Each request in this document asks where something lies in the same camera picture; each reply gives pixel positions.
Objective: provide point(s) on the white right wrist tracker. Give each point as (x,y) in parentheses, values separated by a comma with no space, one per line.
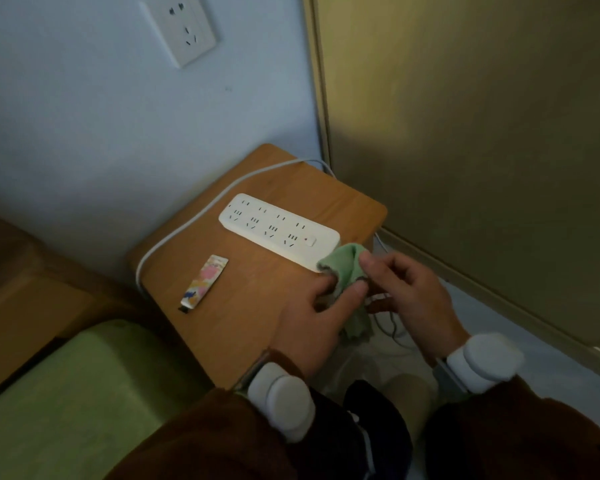
(485,362)

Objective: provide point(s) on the green cleaning cloth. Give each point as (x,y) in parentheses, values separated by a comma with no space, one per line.
(342,259)

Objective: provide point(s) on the person's left leg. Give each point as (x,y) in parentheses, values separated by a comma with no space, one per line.
(380,434)

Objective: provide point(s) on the person's right forearm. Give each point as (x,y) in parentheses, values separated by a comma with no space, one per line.
(520,434)

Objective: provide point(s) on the white power strip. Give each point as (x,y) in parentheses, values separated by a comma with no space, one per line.
(282,242)

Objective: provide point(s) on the white left wrist tracker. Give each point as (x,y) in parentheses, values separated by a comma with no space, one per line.
(285,404)

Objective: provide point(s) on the beige wardrobe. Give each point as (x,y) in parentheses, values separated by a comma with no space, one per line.
(480,119)

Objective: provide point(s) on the person's right hand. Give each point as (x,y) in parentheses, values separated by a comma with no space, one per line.
(420,304)

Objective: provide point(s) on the person's left forearm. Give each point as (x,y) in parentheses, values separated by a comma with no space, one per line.
(205,444)

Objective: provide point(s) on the small wooden bedside table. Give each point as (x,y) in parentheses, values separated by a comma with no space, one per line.
(260,304)

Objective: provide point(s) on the beige left slipper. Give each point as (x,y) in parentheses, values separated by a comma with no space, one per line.
(405,399)

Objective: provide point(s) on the green bed sheet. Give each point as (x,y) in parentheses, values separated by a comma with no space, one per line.
(80,404)

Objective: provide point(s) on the person's left hand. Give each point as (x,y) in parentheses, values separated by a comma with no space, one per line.
(310,324)

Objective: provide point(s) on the wooden bed frame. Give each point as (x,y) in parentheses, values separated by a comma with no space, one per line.
(30,304)

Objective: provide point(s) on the white wall socket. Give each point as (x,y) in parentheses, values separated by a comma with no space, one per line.
(172,29)

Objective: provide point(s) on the white wrist tracker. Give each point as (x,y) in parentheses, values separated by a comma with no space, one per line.
(485,362)
(285,404)

